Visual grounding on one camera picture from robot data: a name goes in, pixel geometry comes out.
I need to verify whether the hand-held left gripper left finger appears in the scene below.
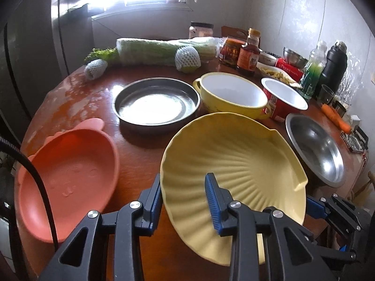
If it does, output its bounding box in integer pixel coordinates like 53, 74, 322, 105
38, 173, 163, 281

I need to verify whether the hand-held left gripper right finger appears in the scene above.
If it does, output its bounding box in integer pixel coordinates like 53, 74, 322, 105
204, 172, 337, 281

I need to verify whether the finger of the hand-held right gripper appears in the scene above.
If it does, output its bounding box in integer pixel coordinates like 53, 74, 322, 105
306, 195, 364, 232
318, 245, 358, 266

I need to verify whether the yellow shell-shaped plate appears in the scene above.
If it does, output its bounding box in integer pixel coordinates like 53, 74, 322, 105
160, 112, 309, 267

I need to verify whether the large steel bowl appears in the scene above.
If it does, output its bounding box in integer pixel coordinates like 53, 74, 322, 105
285, 113, 347, 188

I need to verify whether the pink plate with ears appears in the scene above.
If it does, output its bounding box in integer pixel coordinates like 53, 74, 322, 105
14, 118, 120, 243

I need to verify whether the round steel plate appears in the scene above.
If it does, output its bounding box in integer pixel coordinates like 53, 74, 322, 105
113, 78, 201, 127

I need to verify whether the yellow bowl with handles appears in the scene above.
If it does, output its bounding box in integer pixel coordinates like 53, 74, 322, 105
192, 72, 271, 120

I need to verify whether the metal grater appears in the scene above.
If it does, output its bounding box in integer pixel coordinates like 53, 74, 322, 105
341, 125, 369, 154

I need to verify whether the carrot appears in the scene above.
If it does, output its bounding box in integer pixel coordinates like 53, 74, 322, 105
321, 104, 352, 133

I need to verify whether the clear glass cup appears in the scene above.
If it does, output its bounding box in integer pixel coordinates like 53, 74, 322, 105
316, 84, 335, 106

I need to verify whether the red and white bowl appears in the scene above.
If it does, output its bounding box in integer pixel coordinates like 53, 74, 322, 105
261, 77, 309, 122

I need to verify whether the clear plastic bag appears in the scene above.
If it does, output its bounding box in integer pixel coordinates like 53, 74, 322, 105
334, 55, 367, 115

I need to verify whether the green plastic bottle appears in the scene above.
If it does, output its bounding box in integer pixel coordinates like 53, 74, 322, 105
298, 40, 327, 100

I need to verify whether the plate of shredded food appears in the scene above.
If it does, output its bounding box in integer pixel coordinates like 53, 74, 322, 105
256, 64, 302, 89

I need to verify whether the red tissue box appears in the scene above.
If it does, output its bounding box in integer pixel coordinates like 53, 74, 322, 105
274, 58, 305, 83

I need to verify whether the fruit in white foam net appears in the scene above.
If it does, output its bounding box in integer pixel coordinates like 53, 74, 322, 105
84, 59, 108, 81
175, 46, 201, 74

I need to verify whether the black thermos flask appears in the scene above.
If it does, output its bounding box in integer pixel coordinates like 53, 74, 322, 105
315, 42, 349, 100

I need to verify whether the sauce bottle with orange cap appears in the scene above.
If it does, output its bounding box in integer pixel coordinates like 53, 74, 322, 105
236, 28, 262, 77

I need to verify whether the red sauce jar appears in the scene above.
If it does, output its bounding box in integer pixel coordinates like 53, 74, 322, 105
219, 37, 246, 68

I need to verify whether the wrapped napa cabbage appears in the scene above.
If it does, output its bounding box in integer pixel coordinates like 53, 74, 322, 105
116, 37, 223, 66

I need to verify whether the small white bowl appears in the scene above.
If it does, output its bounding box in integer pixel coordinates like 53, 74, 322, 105
258, 52, 279, 66

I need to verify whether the small steel bowl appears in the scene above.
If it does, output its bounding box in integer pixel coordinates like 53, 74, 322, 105
283, 47, 309, 68

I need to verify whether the green leaf lettuce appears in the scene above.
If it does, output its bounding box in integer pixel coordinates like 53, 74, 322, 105
84, 47, 120, 64

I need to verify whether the wooden chair with slotted back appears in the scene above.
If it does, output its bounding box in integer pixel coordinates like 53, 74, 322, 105
221, 26, 248, 40

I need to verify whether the glass jar with black lid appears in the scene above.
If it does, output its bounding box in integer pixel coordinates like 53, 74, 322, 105
189, 21, 214, 39

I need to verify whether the grey refrigerator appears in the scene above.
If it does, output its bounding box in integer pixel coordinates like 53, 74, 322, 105
0, 0, 94, 153

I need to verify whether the black cable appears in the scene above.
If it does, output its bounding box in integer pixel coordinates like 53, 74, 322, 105
0, 136, 59, 252

